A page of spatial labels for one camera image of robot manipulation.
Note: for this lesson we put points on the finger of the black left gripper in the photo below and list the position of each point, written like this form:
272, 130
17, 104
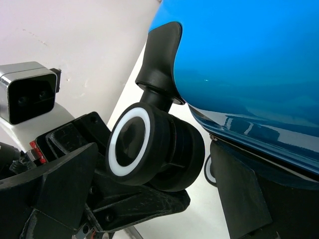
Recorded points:
110, 206

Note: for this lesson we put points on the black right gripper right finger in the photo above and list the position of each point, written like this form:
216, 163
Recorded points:
261, 201

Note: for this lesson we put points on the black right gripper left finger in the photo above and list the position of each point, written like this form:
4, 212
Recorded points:
48, 202

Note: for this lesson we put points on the blue kids suitcase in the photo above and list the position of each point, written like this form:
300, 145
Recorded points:
248, 71

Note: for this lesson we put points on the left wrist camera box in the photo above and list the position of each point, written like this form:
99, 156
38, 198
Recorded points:
27, 90

